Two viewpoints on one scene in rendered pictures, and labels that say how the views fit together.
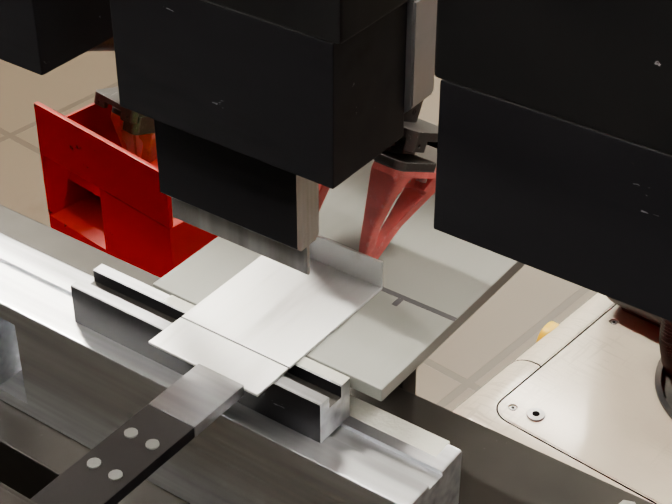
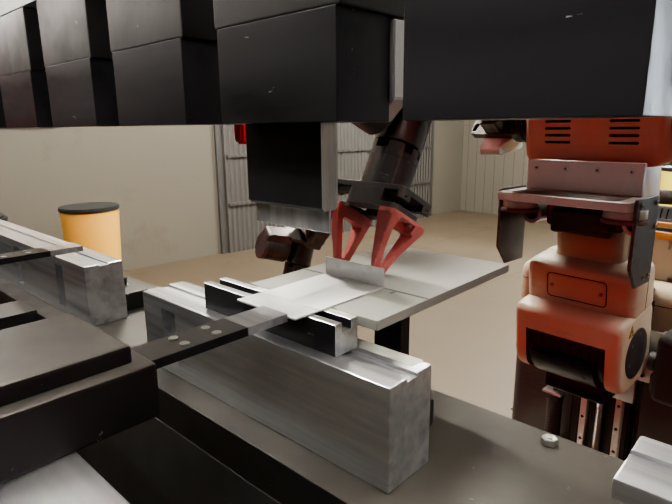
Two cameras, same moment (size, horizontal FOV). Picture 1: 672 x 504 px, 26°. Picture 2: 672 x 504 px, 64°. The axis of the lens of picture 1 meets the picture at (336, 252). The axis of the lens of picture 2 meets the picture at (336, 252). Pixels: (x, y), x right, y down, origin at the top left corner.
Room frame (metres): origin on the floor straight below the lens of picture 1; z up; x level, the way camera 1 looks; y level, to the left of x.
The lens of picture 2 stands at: (0.20, -0.05, 1.17)
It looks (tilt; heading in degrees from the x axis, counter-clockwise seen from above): 13 degrees down; 7
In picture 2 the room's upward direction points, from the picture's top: 1 degrees counter-clockwise
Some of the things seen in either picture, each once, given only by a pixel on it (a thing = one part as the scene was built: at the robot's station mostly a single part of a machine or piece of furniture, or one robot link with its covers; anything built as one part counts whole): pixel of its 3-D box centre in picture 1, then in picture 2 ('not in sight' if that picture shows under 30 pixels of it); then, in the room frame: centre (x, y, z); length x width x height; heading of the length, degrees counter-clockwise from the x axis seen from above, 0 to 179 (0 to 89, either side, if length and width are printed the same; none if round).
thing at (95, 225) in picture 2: not in sight; (94, 249); (3.74, 2.17, 0.32); 0.41 x 0.40 x 0.64; 49
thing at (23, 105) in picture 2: not in sight; (42, 73); (1.03, 0.52, 1.25); 0.15 x 0.09 x 0.17; 54
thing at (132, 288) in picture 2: not in sight; (95, 283); (1.09, 0.51, 0.89); 0.30 x 0.05 x 0.03; 54
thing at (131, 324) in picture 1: (205, 348); (273, 311); (0.71, 0.08, 0.98); 0.20 x 0.03 x 0.03; 54
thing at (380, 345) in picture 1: (381, 241); (386, 277); (0.81, -0.03, 1.00); 0.26 x 0.18 x 0.01; 144
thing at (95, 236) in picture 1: (165, 183); not in sight; (1.27, 0.18, 0.75); 0.20 x 0.16 x 0.18; 47
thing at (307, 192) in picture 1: (236, 175); (290, 176); (0.69, 0.06, 1.12); 0.10 x 0.02 x 0.10; 54
